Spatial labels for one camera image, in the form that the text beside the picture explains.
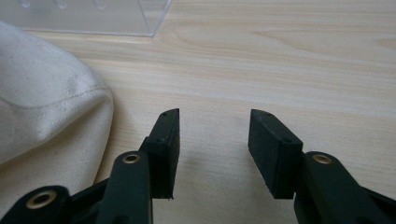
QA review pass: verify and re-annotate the clear acrylic box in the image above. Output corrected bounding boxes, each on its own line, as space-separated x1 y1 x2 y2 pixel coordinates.
0 0 173 38

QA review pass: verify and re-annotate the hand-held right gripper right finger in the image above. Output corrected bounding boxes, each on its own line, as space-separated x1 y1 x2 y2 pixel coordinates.
247 108 304 200

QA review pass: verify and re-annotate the cream canvas cloth bag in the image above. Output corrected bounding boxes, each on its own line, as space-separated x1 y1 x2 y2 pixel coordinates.
0 20 115 216

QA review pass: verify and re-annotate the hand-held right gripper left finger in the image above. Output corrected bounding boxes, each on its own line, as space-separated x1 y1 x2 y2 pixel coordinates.
138 107 181 200

